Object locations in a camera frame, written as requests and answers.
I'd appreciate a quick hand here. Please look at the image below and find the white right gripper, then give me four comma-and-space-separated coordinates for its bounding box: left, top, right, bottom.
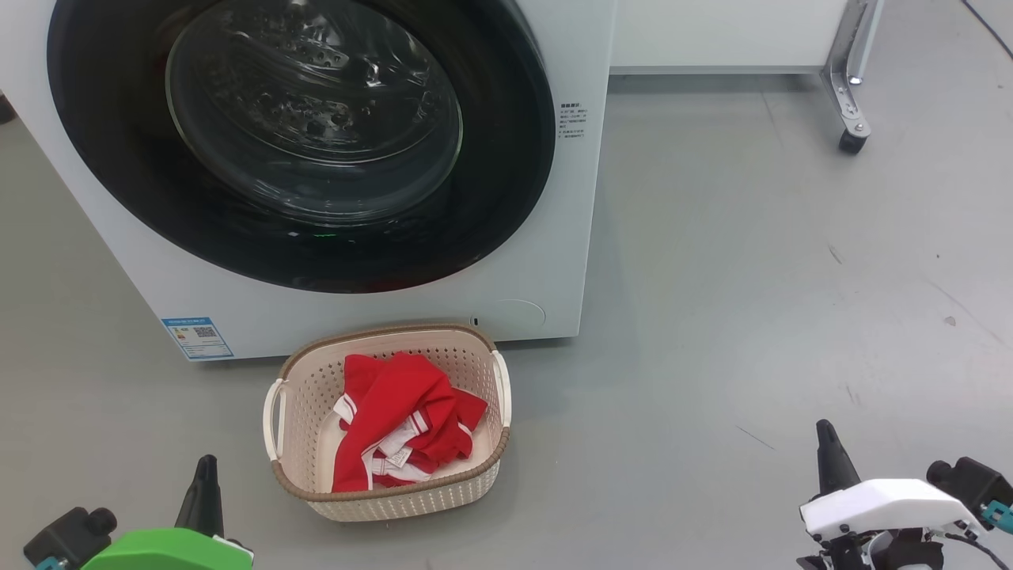
799, 420, 989, 542

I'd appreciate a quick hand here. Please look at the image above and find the blue energy label sticker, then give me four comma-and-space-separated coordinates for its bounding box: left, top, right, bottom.
161, 317, 235, 361

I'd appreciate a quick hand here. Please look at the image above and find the red garment with white trim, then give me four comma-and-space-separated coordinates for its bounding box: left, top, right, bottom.
332, 352, 488, 493

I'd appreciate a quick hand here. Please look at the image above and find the small printed text label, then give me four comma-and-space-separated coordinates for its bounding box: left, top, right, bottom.
558, 101, 590, 141

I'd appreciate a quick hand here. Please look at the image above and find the white partition with caster foot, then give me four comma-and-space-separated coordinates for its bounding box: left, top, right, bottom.
609, 0, 886, 155

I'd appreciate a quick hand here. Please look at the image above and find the cream perforated laundry basket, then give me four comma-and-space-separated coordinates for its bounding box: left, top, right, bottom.
263, 323, 513, 523

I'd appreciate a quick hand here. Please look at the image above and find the black round glass washer door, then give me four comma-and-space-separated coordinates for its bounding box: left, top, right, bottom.
47, 0, 556, 295

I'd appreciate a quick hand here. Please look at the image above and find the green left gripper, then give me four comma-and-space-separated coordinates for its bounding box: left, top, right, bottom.
79, 454, 255, 570

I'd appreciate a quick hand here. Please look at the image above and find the white front-load washing machine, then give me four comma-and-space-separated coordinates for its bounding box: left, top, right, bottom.
0, 0, 618, 362

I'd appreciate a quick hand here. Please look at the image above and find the thin black floor cable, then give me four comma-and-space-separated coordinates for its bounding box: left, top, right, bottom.
962, 0, 1013, 60

